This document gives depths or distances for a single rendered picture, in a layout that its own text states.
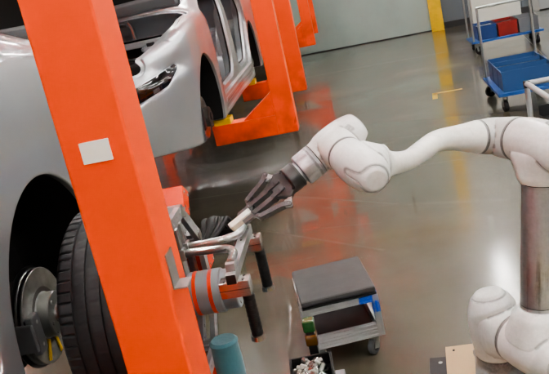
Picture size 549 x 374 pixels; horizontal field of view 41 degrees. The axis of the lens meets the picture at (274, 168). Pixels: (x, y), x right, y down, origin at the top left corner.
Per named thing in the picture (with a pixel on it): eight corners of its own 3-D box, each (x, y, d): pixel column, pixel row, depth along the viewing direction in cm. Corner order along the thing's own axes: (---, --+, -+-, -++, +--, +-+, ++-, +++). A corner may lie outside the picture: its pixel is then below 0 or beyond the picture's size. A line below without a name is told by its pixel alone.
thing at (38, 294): (67, 342, 265) (46, 256, 260) (87, 339, 264) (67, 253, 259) (29, 381, 233) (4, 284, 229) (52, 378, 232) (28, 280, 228)
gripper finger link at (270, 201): (285, 189, 201) (288, 193, 200) (254, 216, 201) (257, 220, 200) (282, 184, 198) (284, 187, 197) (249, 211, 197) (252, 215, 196)
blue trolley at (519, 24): (468, 50, 1127) (458, -14, 1103) (535, 37, 1112) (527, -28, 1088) (474, 56, 1069) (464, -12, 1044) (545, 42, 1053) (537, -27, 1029)
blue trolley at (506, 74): (484, 96, 809) (471, 7, 785) (541, 85, 799) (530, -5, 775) (500, 115, 714) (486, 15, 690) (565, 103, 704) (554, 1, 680)
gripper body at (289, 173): (312, 188, 201) (285, 209, 201) (294, 167, 205) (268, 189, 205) (305, 176, 195) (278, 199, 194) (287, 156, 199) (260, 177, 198)
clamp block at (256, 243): (238, 249, 252) (234, 235, 251) (264, 245, 251) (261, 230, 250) (236, 255, 247) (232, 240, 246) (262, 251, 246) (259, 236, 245)
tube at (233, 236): (194, 236, 251) (186, 207, 249) (249, 226, 249) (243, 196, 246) (184, 256, 234) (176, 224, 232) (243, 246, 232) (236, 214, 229)
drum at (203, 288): (185, 307, 246) (174, 268, 242) (247, 296, 243) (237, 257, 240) (176, 327, 232) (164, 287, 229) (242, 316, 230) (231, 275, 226)
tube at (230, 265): (183, 258, 232) (175, 227, 230) (243, 248, 230) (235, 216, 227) (171, 282, 215) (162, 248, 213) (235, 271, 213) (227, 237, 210)
